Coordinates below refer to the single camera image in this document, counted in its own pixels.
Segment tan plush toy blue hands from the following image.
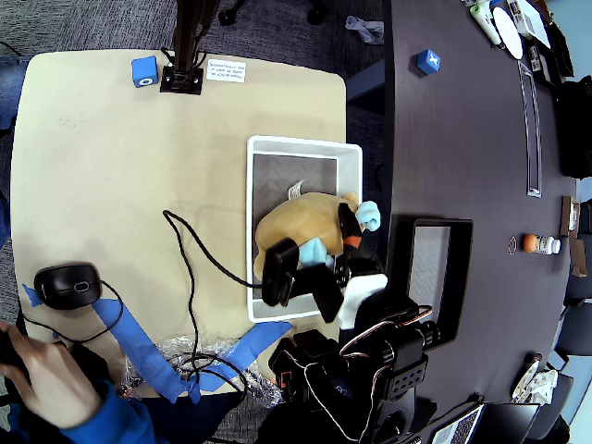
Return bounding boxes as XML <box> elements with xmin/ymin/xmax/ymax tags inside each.
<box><xmin>253</xmin><ymin>179</ymin><xmax>383</xmax><ymax>281</ymax></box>

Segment blue sleeved right forearm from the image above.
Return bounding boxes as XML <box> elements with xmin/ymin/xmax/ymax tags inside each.
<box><xmin>59</xmin><ymin>378</ymin><xmax>158</xmax><ymax>444</ymax></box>

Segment white plastic bin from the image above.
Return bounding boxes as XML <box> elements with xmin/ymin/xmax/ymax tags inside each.
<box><xmin>246</xmin><ymin>134</ymin><xmax>364</xmax><ymax>324</ymax></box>

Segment person right hand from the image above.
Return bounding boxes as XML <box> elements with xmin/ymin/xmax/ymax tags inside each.
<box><xmin>0</xmin><ymin>320</ymin><xmax>102</xmax><ymax>429</ymax></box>

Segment grey wavy liner mat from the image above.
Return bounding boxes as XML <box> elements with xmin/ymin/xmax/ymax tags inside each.
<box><xmin>253</xmin><ymin>154</ymin><xmax>338</xmax><ymax>301</ymax></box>
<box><xmin>413</xmin><ymin>226</ymin><xmax>452</xmax><ymax>300</ymax></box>

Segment black plastic tray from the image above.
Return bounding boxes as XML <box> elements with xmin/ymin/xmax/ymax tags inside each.
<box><xmin>386</xmin><ymin>213</ymin><xmax>475</xmax><ymax>352</ymax></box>

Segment wide blue tape strip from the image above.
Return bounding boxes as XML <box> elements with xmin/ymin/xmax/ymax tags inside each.
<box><xmin>187</xmin><ymin>319</ymin><xmax>294</xmax><ymax>404</ymax></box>

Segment blue foam cube X print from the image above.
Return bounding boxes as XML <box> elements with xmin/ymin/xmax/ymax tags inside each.
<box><xmin>415</xmin><ymin>48</ymin><xmax>442</xmax><ymax>74</ymax></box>

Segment white pill bottle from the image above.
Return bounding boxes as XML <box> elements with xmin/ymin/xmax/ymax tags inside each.
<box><xmin>535</xmin><ymin>235</ymin><xmax>562</xmax><ymax>255</ymax></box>

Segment clear crumpled plastic wrap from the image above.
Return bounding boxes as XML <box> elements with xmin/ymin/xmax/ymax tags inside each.
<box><xmin>110</xmin><ymin>333</ymin><xmax>286</xmax><ymax>408</ymax></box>

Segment white printed label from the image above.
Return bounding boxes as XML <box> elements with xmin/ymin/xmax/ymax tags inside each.
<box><xmin>206</xmin><ymin>59</ymin><xmax>247</xmax><ymax>83</ymax></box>

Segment grey cloth rag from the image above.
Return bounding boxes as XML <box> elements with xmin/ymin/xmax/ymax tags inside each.
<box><xmin>345</xmin><ymin>15</ymin><xmax>386</xmax><ymax>46</ymax></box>

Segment crumpled white paper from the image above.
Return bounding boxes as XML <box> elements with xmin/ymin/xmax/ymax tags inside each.
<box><xmin>511</xmin><ymin>367</ymin><xmax>561</xmax><ymax>403</ymax></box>

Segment dark laptop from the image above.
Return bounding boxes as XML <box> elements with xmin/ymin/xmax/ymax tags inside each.
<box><xmin>429</xmin><ymin>401</ymin><xmax>542</xmax><ymax>444</ymax></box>

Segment brown cardboard box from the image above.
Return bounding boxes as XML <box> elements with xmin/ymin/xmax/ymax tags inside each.
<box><xmin>560</xmin><ymin>195</ymin><xmax>582</xmax><ymax>238</ymax></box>

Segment long blue tape strip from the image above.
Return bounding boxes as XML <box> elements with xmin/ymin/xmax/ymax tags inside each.
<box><xmin>92</xmin><ymin>297</ymin><xmax>204</xmax><ymax>404</ymax></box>

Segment white tube green cap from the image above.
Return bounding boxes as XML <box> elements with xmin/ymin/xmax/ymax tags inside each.
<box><xmin>469</xmin><ymin>2</ymin><xmax>504</xmax><ymax>46</ymax></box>

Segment white round plate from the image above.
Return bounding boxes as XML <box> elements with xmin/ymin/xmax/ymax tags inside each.
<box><xmin>491</xmin><ymin>5</ymin><xmax>525</xmax><ymax>60</ymax></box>

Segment blue foam cube O print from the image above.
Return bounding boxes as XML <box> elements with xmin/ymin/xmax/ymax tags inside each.
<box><xmin>130</xmin><ymin>55</ymin><xmax>160</xmax><ymax>89</ymax></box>

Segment white box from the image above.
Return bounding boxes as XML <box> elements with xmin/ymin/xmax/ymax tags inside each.
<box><xmin>506</xmin><ymin>0</ymin><xmax>551</xmax><ymax>47</ymax></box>

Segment black computer mouse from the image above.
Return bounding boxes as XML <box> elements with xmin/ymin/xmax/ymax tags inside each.
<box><xmin>33</xmin><ymin>262</ymin><xmax>104</xmax><ymax>311</ymax></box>

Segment small blue tape piece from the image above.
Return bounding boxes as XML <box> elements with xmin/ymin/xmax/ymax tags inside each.
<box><xmin>21</xmin><ymin>282</ymin><xmax>45</xmax><ymax>309</ymax></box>

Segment black webcam with mount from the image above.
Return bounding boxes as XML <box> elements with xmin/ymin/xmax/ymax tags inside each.
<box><xmin>261</xmin><ymin>237</ymin><xmax>346</xmax><ymax>324</ymax></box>

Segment black webcam cable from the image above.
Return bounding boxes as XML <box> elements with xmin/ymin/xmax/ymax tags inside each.
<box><xmin>162</xmin><ymin>210</ymin><xmax>267</xmax><ymax>408</ymax></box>

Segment black mouse cable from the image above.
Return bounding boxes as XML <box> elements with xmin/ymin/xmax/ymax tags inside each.
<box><xmin>20</xmin><ymin>278</ymin><xmax>126</xmax><ymax>344</ymax></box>

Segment black camera stand post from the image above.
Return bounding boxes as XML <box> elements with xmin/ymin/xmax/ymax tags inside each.
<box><xmin>159</xmin><ymin>0</ymin><xmax>221</xmax><ymax>96</ymax></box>

